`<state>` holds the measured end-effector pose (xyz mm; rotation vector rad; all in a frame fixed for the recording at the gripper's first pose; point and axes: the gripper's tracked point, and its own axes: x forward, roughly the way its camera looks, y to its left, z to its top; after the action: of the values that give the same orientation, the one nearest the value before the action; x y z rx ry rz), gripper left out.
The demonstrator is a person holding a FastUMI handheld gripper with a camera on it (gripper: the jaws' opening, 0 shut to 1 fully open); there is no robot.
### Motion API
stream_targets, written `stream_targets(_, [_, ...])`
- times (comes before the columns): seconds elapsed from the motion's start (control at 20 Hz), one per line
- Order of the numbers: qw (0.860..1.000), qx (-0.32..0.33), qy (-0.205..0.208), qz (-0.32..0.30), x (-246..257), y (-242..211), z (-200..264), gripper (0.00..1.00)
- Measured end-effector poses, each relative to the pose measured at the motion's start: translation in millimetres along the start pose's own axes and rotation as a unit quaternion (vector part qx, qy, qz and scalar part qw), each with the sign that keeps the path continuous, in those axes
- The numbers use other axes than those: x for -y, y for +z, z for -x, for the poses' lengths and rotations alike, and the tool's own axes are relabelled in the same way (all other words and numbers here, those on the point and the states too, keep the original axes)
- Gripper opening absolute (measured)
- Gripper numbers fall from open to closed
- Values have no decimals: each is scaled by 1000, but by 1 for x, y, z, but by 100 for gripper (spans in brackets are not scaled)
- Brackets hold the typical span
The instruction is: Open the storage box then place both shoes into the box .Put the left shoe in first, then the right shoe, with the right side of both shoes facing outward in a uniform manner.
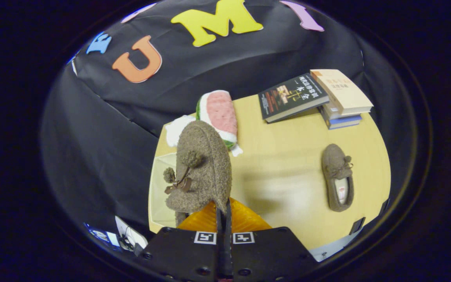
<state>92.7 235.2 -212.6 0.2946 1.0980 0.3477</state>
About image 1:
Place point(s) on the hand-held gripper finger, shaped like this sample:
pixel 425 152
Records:
pixel 220 250
pixel 229 250

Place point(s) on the brown fuzzy slipper shoe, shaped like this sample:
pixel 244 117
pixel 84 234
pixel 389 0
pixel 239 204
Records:
pixel 335 172
pixel 206 176

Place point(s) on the white paper sheet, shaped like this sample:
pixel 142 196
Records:
pixel 131 235

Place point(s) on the white plush toy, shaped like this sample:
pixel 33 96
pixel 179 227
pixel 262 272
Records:
pixel 176 131

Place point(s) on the small black block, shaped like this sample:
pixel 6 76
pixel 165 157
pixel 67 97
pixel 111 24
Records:
pixel 357 226

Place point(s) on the watermelon slice plush toy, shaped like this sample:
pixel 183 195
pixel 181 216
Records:
pixel 219 113

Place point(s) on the black backdrop cloth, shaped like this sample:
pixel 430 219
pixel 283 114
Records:
pixel 104 137

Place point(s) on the black cover book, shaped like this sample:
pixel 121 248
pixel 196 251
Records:
pixel 292 98

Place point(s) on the beige cover book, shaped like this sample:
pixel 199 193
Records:
pixel 343 92

